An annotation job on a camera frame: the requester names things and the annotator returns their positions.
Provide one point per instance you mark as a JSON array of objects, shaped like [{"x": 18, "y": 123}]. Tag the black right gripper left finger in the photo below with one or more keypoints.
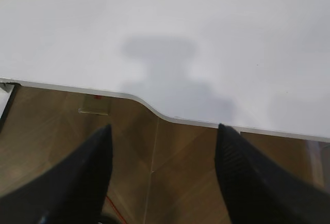
[{"x": 73, "y": 191}]

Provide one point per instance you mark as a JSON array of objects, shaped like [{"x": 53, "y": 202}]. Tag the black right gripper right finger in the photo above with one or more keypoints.
[{"x": 257, "y": 190}]

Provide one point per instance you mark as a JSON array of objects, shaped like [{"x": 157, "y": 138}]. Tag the white table leg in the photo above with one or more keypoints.
[{"x": 8, "y": 94}]

